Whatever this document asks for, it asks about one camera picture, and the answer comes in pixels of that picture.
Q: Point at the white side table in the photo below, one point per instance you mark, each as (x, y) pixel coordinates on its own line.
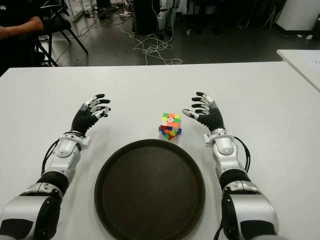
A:
(305, 65)

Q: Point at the left silver black robot arm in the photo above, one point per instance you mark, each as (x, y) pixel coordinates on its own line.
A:
(65, 147)

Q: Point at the black metal chair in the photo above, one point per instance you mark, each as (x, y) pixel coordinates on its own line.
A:
(58, 23)

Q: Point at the white humanoid robot legs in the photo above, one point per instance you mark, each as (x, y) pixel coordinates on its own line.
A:
(162, 18)

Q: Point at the multicoloured Rubik's cube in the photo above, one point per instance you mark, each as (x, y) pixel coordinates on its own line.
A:
(171, 121)

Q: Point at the small white floor object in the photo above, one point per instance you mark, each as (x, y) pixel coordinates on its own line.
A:
(309, 37)

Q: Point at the black floor cabinet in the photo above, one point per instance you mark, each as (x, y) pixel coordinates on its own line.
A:
(146, 17)

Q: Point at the dark brown round plate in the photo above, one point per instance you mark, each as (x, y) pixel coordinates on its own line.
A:
(150, 190)

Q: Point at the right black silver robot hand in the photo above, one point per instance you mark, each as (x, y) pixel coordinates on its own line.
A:
(213, 118)

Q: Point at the small white caster wheel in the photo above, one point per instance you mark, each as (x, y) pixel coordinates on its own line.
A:
(188, 32)

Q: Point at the seated person in black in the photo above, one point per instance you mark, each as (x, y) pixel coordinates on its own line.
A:
(15, 50)

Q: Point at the white display cabinet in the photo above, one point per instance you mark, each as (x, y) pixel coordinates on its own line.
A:
(75, 11)

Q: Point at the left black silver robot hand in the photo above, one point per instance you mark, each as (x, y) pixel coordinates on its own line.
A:
(83, 120)

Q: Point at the right silver black robot arm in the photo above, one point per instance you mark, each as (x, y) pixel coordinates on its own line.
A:
(225, 145)

